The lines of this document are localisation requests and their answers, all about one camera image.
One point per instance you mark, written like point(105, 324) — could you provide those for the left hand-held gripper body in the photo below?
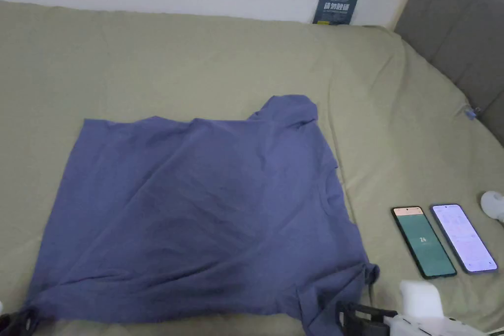
point(3, 322)

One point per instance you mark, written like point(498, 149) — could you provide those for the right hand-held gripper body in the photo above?
point(421, 304)

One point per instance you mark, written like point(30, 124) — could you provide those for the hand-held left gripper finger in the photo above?
point(24, 320)

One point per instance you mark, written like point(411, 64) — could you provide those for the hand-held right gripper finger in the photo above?
point(366, 309)
point(351, 326)

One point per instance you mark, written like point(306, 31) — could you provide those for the dark blue shirt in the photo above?
point(204, 210)

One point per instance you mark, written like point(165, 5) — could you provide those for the phone with green screen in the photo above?
point(423, 241)

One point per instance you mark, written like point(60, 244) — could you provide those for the phone with white screen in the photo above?
point(464, 237)

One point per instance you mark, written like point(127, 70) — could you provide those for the white hand controller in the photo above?
point(494, 204)

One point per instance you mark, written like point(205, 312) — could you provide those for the small blue clip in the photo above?
point(469, 113)

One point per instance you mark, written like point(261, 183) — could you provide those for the grey padded headboard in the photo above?
point(453, 17)

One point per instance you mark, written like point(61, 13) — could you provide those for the dark printed card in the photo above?
point(335, 7)

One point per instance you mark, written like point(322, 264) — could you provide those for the bed with pale green sheet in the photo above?
point(189, 60)

